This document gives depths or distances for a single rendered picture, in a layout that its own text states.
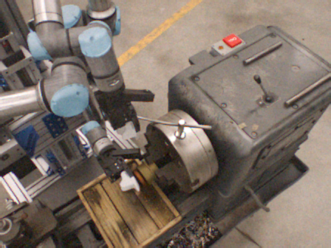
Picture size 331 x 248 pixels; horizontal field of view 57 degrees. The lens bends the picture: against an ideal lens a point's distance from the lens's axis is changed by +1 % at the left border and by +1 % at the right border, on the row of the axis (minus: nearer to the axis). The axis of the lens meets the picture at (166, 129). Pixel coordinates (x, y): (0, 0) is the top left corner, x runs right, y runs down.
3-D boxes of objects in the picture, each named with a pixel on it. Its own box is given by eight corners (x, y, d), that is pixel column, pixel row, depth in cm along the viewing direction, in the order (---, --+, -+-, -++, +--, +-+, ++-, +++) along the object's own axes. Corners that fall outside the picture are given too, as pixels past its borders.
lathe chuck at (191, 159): (162, 136, 142) (165, 97, 115) (204, 190, 130) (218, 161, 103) (145, 147, 139) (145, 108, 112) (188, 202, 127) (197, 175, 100)
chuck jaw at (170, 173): (178, 156, 117) (197, 176, 110) (179, 163, 120) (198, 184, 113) (154, 171, 113) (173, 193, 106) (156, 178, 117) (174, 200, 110)
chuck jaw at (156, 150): (168, 147, 122) (156, 121, 117) (173, 149, 117) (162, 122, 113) (145, 161, 118) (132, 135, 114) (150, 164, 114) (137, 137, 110)
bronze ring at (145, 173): (147, 153, 115) (127, 167, 113) (162, 170, 112) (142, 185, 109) (150, 162, 124) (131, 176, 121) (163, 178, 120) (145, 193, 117)
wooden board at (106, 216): (136, 158, 144) (135, 154, 140) (182, 220, 128) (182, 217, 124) (77, 193, 134) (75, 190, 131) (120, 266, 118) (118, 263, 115)
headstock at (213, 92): (248, 75, 173) (268, 15, 140) (316, 133, 152) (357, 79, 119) (162, 125, 154) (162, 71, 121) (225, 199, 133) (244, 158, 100)
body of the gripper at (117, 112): (104, 122, 92) (90, 88, 85) (128, 108, 95) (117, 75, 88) (115, 133, 87) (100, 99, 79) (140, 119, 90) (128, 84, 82)
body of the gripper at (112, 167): (112, 185, 118) (97, 162, 123) (131, 173, 120) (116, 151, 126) (109, 177, 111) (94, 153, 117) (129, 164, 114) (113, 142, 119)
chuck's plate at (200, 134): (168, 133, 143) (172, 94, 116) (210, 186, 131) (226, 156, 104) (162, 136, 142) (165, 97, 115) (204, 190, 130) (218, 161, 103)
